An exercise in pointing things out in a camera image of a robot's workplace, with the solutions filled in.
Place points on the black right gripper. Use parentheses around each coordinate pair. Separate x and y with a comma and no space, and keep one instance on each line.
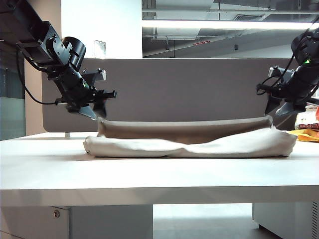
(296,93)

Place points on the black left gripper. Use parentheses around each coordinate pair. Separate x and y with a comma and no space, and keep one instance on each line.
(82,99)

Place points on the beige T-shirt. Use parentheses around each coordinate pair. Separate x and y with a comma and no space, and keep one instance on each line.
(189,144)

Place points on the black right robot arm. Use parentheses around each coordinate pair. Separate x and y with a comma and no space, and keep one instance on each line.
(306,47)

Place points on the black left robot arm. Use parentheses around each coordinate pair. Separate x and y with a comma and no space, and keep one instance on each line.
(32,22)

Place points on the printed plastic snack bag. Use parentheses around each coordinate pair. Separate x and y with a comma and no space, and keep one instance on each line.
(307,122)

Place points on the yellow plastic bag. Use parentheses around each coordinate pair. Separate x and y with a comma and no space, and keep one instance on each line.
(306,137)

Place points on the dark glass door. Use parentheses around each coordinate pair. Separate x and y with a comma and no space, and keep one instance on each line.
(11,112)

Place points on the brown fabric desk divider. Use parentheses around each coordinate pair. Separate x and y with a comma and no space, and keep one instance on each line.
(187,94)

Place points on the ceiling air vent grille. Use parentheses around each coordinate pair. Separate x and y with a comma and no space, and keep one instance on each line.
(249,17)

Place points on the long ceiling light strip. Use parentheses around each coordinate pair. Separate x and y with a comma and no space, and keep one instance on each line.
(224,24)

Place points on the red ceiling sign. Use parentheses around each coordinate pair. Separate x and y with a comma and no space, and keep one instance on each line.
(201,43)

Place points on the round silver drawer lock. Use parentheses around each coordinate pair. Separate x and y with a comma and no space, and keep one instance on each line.
(56,213)

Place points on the white cabinet with vent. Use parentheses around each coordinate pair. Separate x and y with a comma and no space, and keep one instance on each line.
(281,219)

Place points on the white drawer cabinet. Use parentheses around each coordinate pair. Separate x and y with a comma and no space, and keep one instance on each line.
(99,224)

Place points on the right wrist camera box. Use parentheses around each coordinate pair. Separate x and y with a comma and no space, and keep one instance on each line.
(274,72)

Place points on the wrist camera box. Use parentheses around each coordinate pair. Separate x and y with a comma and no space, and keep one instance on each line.
(99,74)
(274,72)

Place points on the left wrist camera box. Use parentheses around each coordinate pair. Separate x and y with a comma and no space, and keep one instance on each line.
(99,74)

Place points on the white divider support post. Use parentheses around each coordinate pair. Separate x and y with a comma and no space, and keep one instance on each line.
(67,135)

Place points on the silver wall plate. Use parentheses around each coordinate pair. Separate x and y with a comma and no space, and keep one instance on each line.
(100,49)

